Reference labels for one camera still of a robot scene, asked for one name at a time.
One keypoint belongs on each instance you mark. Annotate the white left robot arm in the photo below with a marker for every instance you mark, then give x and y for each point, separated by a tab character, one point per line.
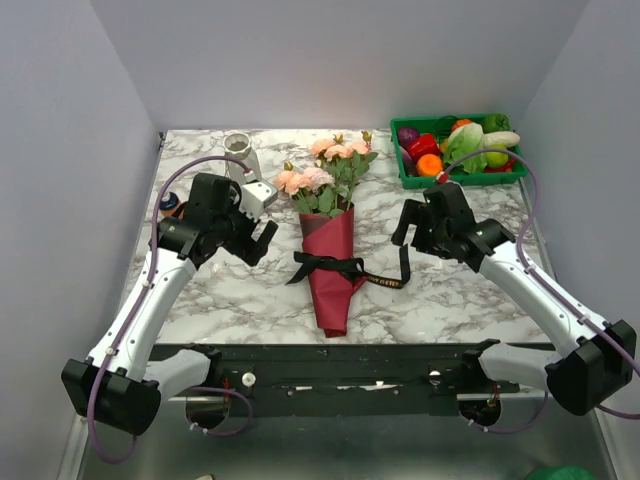
118	384

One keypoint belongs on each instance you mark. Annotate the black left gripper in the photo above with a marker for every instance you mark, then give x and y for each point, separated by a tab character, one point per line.
250	255

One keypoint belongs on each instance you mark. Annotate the orange toy fruit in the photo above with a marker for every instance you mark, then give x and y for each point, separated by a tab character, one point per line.
429	165

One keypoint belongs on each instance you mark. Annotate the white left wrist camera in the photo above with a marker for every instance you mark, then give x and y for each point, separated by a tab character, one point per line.
256	197

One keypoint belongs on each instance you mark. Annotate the orange toy carrot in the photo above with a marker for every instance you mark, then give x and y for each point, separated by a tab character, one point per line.
460	123

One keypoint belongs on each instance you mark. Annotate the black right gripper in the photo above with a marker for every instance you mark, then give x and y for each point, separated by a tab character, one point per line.
414	212

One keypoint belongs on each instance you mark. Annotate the green object at bottom edge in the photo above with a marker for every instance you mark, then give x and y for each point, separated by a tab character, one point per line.
560	473

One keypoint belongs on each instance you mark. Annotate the white toy radish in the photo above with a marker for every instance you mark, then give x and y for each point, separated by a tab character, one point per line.
506	139

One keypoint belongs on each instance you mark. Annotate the red toy bell pepper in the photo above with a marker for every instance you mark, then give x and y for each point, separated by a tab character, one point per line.
425	144

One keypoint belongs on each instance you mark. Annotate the green toy lettuce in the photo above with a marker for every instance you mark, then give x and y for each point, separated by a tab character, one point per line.
463	141

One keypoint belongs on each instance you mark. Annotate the white ribbed ceramic vase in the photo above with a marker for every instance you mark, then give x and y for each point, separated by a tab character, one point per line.
238	145

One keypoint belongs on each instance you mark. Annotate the red wrapping paper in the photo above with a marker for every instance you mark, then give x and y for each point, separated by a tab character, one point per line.
333	282

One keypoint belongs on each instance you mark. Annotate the pink artificial flower bunch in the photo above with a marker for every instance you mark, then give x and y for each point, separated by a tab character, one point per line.
327	187

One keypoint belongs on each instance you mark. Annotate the orange bottle with blue cap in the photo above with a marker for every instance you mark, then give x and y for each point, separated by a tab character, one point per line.
171	205

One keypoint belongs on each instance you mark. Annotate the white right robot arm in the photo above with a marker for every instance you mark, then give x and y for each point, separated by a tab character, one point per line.
591	358

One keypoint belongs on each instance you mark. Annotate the green toy lime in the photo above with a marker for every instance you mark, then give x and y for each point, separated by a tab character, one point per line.
497	157

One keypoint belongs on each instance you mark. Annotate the purple toy onion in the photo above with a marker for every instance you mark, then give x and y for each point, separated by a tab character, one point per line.
407	135

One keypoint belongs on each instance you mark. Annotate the red toy chili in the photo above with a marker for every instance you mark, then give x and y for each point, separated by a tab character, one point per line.
502	166

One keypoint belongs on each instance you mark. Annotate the black ribbon with gold text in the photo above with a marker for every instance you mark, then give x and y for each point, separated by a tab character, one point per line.
351	269

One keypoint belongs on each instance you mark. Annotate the green toy bell pepper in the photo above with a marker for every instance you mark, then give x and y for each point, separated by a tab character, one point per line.
495	122

